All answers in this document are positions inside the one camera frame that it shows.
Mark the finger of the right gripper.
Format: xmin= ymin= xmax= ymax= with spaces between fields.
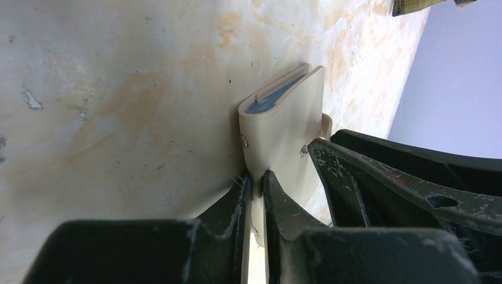
xmin=330 ymin=130 xmax=501 ymax=197
xmin=308 ymin=138 xmax=501 ymax=235

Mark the yellow plaid cloth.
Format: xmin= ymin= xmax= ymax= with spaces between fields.
xmin=391 ymin=0 xmax=477 ymax=17

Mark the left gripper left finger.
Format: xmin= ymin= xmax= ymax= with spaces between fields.
xmin=24 ymin=172 xmax=252 ymax=283

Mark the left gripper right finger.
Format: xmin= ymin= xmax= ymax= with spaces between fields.
xmin=262 ymin=170 xmax=481 ymax=283

